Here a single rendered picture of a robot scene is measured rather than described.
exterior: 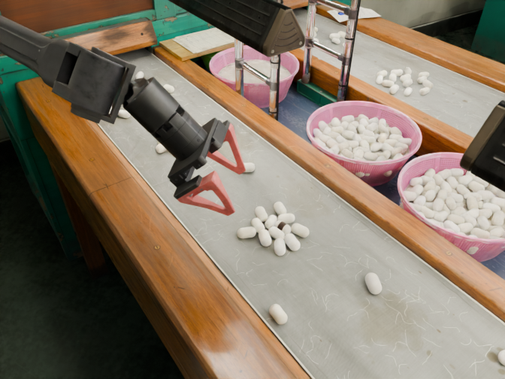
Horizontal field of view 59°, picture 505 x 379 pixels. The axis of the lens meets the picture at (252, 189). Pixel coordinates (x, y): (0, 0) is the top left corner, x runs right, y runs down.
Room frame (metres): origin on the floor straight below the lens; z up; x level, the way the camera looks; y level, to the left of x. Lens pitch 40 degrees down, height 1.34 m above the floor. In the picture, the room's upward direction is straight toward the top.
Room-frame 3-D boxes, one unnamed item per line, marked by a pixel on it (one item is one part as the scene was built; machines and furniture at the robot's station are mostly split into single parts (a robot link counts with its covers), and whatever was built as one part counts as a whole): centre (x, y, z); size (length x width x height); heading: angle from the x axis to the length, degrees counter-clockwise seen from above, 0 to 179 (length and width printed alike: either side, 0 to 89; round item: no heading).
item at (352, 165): (0.90, -0.26, 0.72); 0.27 x 0.27 x 0.10
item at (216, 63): (1.26, -0.01, 0.72); 0.27 x 0.27 x 0.10
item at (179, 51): (1.44, 0.12, 0.77); 0.33 x 0.15 x 0.01; 126
